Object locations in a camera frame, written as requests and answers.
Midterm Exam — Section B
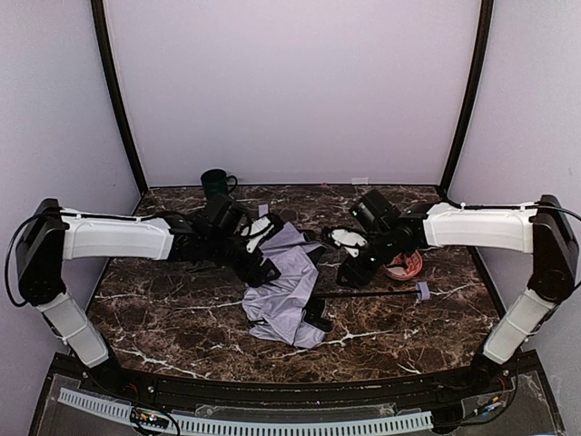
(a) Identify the lavender folding umbrella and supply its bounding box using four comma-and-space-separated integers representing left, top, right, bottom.
241, 223, 415, 349

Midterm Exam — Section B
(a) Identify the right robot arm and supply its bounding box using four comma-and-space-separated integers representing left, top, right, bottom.
323, 190, 580, 370

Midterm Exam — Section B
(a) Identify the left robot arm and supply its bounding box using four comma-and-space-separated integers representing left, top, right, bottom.
4, 195, 284, 372

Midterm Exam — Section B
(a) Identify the red patterned ceramic bowl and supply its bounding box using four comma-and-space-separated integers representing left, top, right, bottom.
385, 251, 423, 282

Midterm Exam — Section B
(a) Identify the dark green mug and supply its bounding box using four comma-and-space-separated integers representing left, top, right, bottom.
201, 168, 239, 202

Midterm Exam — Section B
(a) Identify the small circuit board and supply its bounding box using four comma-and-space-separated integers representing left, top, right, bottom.
129, 408, 170, 430

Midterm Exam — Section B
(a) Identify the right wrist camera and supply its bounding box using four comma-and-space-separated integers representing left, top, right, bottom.
321, 227, 368, 258

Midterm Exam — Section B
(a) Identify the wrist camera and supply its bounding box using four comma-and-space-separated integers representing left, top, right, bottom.
239, 213, 284, 253
321, 227, 368, 258

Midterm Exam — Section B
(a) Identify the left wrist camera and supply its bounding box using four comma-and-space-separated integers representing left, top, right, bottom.
239, 213, 284, 253

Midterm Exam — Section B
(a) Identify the black front rail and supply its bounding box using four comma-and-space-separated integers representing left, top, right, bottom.
108, 369, 476, 409

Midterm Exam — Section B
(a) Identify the grey slotted cable duct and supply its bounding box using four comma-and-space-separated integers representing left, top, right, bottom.
57, 388, 434, 435

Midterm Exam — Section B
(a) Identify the right black frame post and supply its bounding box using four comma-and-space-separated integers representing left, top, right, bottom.
438, 0, 495, 198

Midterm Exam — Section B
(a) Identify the black frame post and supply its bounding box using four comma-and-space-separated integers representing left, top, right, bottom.
90, 0, 149, 195
438, 0, 495, 198

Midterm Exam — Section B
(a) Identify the left black frame post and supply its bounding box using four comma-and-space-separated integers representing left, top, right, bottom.
90, 0, 149, 195

